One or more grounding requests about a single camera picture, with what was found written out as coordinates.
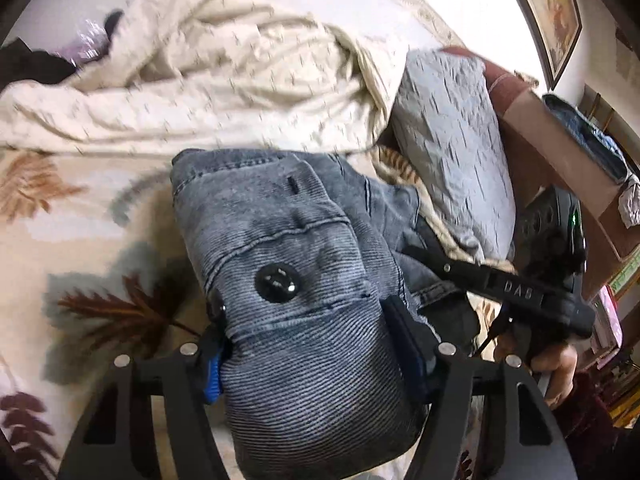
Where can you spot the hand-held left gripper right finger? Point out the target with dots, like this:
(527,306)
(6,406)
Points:
(411,350)

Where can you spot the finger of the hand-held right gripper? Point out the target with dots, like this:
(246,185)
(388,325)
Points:
(440,260)

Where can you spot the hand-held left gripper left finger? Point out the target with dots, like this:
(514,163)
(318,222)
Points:
(214,375)

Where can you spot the grey washed denim pants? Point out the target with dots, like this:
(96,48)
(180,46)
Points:
(310,320)

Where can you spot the person's right forearm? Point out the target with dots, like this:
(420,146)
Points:
(590,420)

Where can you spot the person's right hand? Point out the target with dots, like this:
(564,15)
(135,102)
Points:
(557,365)

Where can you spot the green box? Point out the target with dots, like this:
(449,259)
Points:
(627,272)

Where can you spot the pink book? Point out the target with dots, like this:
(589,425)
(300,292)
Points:
(607,320)

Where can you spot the crumpled grey cloth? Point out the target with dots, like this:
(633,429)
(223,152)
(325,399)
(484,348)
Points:
(630,202)

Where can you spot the brown wooden headboard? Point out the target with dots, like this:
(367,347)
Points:
(550,140)

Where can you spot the grey quilted pillow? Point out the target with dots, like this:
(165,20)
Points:
(450,135)

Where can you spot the blue denim garment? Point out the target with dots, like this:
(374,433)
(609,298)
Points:
(585,130)

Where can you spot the leaf print blanket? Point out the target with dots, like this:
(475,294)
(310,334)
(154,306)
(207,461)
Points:
(75,220)

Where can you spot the cream patterned quilt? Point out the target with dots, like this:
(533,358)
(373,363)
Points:
(200,75)

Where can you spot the purple plastic bag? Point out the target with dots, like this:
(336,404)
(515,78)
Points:
(82,42)

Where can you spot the black cloth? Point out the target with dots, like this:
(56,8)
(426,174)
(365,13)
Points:
(30,62)

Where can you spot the large framed wall picture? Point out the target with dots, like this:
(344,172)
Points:
(555,10)

